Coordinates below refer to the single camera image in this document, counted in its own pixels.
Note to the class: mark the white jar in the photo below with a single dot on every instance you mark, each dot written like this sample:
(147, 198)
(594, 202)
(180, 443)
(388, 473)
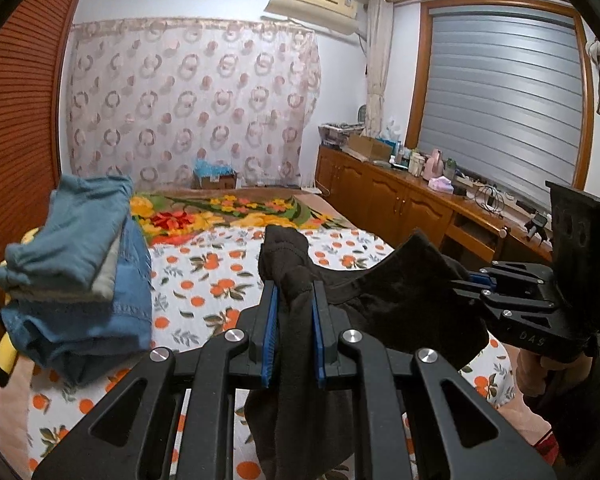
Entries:
(417, 165)

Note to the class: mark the pink bottle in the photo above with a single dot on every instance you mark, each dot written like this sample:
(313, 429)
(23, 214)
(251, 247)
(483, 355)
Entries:
(434, 165)

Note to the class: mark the white tissue bag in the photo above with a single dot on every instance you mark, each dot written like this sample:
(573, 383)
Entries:
(396, 130)

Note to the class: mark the floral blanket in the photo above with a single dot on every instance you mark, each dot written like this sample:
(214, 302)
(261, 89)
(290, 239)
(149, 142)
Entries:
(180, 220)

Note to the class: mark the red bag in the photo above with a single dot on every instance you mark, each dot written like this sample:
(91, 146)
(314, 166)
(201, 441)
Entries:
(547, 447)

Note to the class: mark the small black device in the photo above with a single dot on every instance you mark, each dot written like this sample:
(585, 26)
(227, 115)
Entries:
(537, 227)

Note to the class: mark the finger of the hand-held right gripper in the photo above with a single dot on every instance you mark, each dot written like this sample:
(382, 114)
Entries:
(525, 302)
(525, 274)

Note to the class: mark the wooden window frame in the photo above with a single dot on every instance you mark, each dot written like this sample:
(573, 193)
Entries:
(585, 110)

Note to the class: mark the woven basket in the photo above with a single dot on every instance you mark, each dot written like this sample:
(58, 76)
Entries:
(337, 132)

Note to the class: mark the blue folded jeans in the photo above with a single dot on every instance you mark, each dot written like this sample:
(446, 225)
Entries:
(125, 310)

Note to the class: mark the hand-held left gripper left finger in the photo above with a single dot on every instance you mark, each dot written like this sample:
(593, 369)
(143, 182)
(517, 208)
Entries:
(270, 340)

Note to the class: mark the pink tissue pack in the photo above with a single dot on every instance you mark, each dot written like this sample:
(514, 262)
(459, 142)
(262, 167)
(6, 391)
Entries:
(441, 185)

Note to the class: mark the black pants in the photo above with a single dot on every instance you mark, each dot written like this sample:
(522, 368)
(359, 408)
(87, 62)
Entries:
(405, 290)

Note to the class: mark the light blue denim garment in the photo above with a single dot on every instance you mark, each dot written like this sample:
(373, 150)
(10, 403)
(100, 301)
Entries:
(75, 235)

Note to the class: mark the person's right hand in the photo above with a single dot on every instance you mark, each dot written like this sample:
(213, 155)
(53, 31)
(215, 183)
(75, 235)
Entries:
(530, 375)

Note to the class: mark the orange fruit print bedsheet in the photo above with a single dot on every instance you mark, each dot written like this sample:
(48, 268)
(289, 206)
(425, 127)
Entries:
(205, 290)

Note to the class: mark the grey-green folded cloth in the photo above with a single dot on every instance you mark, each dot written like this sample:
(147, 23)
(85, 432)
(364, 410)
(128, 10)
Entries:
(105, 280)

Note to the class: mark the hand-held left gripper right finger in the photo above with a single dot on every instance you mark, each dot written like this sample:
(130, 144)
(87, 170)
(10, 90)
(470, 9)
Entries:
(320, 332)

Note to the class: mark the white air conditioner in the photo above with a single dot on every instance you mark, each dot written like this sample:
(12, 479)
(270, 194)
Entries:
(315, 5)

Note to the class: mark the brown cardboard box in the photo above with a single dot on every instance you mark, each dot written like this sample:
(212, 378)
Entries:
(367, 146)

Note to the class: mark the cardboard box with blue contents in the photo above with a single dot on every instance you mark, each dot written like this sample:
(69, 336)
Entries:
(215, 180)

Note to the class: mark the pink blanket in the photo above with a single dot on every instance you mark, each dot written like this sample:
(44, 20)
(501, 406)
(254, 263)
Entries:
(510, 417)

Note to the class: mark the circle pattern sheer curtain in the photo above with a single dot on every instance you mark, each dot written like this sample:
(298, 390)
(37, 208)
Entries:
(180, 110)

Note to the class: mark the wooden cabinet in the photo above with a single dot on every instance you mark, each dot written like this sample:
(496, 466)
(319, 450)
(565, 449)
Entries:
(380, 195)

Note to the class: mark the cream curtain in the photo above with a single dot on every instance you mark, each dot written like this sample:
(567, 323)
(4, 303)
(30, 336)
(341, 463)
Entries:
(377, 60)

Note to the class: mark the grey window blind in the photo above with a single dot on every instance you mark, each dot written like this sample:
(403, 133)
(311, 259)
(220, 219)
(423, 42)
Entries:
(500, 100)

